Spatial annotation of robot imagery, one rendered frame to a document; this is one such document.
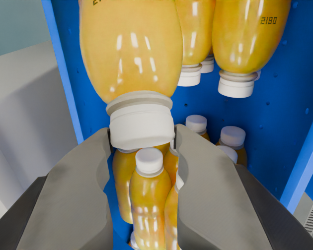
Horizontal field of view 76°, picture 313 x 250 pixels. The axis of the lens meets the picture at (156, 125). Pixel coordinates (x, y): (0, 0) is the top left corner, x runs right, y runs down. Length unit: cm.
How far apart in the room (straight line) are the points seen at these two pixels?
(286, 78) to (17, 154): 40
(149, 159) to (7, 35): 137
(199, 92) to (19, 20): 126
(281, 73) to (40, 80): 41
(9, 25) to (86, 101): 128
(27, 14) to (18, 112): 114
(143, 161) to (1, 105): 21
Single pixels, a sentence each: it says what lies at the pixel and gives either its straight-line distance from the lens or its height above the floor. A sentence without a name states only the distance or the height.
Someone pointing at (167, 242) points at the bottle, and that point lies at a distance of 34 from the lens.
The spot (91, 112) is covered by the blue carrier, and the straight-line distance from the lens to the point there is 30.
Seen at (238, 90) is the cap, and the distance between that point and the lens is 24.
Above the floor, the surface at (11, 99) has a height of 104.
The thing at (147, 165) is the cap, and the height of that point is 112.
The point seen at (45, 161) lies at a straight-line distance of 43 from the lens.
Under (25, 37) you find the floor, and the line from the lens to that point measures 151.
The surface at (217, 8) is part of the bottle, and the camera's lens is 23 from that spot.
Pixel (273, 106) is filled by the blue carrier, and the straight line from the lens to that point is 34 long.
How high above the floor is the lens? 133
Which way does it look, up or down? 60 degrees down
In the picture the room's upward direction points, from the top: 173 degrees clockwise
